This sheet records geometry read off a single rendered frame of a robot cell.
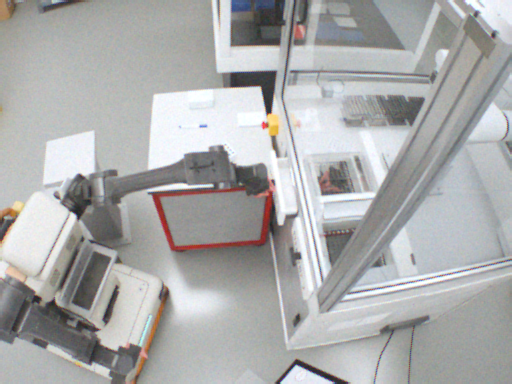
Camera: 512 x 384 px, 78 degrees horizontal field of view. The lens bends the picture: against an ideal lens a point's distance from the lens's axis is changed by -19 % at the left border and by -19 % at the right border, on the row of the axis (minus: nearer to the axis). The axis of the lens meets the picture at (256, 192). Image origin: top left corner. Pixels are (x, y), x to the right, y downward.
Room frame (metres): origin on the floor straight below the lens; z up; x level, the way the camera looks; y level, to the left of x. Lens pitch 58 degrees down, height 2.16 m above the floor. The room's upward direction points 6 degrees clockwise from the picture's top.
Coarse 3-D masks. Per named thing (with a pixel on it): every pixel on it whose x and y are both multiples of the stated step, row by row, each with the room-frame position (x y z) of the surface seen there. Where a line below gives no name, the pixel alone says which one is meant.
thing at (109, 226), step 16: (48, 144) 1.06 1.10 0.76; (64, 144) 1.06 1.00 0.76; (80, 144) 1.07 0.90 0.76; (48, 160) 0.96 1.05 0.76; (64, 160) 0.97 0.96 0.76; (80, 160) 0.97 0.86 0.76; (48, 176) 0.86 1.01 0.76; (64, 176) 0.87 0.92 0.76; (96, 208) 0.91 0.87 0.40; (112, 208) 1.00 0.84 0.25; (96, 224) 0.89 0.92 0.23; (112, 224) 0.92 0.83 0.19; (128, 224) 1.02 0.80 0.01; (96, 240) 0.87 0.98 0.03; (112, 240) 0.90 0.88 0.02; (128, 240) 0.91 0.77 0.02
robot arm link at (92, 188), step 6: (84, 180) 0.55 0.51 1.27; (90, 180) 0.55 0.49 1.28; (96, 180) 0.54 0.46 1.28; (102, 180) 0.55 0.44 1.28; (84, 186) 0.53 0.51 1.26; (90, 186) 0.53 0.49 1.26; (96, 186) 0.53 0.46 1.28; (102, 186) 0.53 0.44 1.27; (84, 192) 0.52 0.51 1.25; (90, 192) 0.53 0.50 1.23; (96, 192) 0.51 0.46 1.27; (102, 192) 0.52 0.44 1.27; (84, 198) 0.51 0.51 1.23; (90, 198) 0.51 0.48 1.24
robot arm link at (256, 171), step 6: (240, 168) 0.78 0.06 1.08; (246, 168) 0.77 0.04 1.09; (252, 168) 0.76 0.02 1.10; (258, 168) 0.77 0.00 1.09; (264, 168) 0.79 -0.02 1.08; (240, 174) 0.76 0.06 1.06; (246, 174) 0.76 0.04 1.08; (252, 174) 0.75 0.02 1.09; (258, 174) 0.75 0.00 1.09; (264, 174) 0.77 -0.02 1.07; (240, 180) 0.75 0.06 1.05; (252, 180) 0.76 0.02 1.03; (234, 186) 0.72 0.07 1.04
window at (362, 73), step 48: (336, 0) 0.86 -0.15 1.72; (384, 0) 0.63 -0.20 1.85; (432, 0) 0.50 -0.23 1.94; (336, 48) 0.79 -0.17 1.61; (384, 48) 0.58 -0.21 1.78; (432, 48) 0.45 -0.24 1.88; (288, 96) 1.15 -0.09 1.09; (336, 96) 0.72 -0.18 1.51; (384, 96) 0.53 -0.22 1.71; (336, 144) 0.65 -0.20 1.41; (384, 144) 0.47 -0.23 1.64; (336, 192) 0.56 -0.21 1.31; (336, 240) 0.46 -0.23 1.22
